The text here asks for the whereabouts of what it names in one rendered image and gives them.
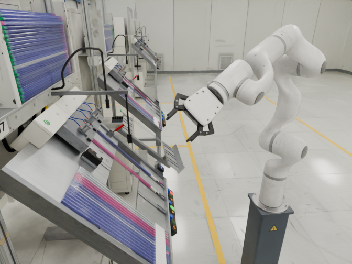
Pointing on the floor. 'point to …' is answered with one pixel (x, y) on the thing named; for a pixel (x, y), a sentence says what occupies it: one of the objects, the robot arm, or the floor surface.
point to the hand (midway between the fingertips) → (179, 128)
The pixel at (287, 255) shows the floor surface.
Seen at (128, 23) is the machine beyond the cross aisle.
